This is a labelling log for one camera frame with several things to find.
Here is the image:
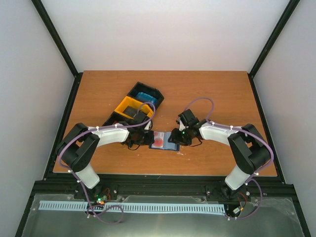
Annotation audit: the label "red white credit card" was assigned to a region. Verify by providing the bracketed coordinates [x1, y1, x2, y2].
[151, 131, 164, 149]

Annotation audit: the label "blue leather card holder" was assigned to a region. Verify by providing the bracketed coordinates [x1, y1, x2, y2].
[149, 132, 180, 152]

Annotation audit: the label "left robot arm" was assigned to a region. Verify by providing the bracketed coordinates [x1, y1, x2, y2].
[56, 111, 154, 199]

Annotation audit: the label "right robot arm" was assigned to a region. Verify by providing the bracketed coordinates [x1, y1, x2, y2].
[168, 109, 274, 191]

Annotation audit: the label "black card stack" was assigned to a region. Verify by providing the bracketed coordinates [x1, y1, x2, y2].
[122, 106, 139, 119]

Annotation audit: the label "black bin with red cards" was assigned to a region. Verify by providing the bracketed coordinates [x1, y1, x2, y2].
[102, 112, 128, 126]

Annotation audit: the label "blue card stack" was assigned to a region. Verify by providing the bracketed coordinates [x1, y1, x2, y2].
[136, 92, 157, 104]

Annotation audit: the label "black bin with blue cards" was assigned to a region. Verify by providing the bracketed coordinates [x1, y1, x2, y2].
[127, 82, 164, 109]

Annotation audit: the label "yellow middle bin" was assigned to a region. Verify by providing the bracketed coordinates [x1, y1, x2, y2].
[114, 96, 154, 119]

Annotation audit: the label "left controller board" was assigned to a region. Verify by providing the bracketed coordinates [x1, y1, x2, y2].
[95, 188, 111, 205]

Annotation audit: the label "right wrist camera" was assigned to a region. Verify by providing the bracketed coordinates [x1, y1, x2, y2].
[176, 118, 187, 131]

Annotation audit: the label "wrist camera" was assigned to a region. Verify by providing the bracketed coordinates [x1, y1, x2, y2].
[144, 121, 153, 131]
[176, 118, 187, 131]

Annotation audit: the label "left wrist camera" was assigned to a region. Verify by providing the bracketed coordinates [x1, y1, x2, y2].
[144, 121, 153, 131]

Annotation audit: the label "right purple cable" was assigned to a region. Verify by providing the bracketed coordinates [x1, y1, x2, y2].
[184, 97, 275, 178]

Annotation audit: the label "right connector wires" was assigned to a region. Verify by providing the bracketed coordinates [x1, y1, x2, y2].
[232, 195, 248, 214]

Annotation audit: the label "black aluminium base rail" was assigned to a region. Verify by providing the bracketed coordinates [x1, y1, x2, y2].
[32, 172, 297, 204]

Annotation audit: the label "light blue cable duct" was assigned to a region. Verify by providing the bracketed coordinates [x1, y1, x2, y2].
[38, 200, 225, 215]

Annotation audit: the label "left black frame post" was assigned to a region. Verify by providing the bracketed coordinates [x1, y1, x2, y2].
[31, 0, 80, 78]

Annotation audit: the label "black frame post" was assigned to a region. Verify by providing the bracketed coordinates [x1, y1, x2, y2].
[31, 0, 80, 78]
[248, 0, 301, 78]

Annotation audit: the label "right black frame post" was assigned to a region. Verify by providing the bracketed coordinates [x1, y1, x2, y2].
[248, 0, 301, 78]

